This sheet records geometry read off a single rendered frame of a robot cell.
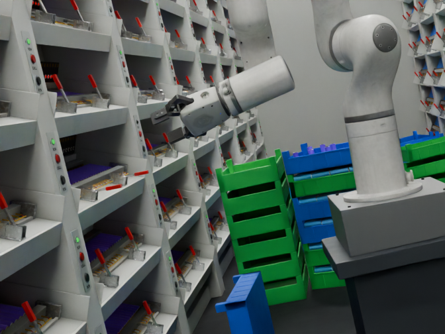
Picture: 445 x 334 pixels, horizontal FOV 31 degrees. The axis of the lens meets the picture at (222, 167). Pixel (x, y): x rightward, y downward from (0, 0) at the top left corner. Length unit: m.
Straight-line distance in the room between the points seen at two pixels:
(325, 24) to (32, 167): 0.80
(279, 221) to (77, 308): 1.19
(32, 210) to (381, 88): 0.85
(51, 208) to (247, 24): 0.60
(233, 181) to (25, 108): 1.20
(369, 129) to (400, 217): 0.22
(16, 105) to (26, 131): 0.07
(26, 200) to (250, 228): 1.21
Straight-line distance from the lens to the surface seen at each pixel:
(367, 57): 1.87
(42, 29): 1.74
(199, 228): 2.95
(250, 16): 1.81
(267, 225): 2.66
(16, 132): 1.47
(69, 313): 1.61
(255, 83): 1.80
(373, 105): 1.92
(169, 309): 2.30
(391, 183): 1.94
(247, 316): 2.04
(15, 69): 1.58
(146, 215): 2.26
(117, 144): 2.25
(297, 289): 2.70
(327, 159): 2.67
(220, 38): 5.02
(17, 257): 1.38
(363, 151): 1.93
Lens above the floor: 0.69
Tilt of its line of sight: 4 degrees down
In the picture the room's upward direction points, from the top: 13 degrees counter-clockwise
